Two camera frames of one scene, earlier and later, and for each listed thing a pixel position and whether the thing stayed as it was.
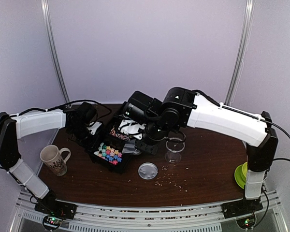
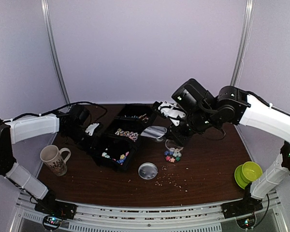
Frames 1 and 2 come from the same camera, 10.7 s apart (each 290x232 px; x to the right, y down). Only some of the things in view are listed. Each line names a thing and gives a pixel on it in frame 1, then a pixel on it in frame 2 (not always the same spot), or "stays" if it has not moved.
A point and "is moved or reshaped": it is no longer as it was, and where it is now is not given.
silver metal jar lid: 148,170 stays
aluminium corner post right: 241,51 stays
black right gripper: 152,148 to 172,134
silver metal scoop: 129,147 is moved or reshaped
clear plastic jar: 175,146 stays
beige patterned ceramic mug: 51,157 stays
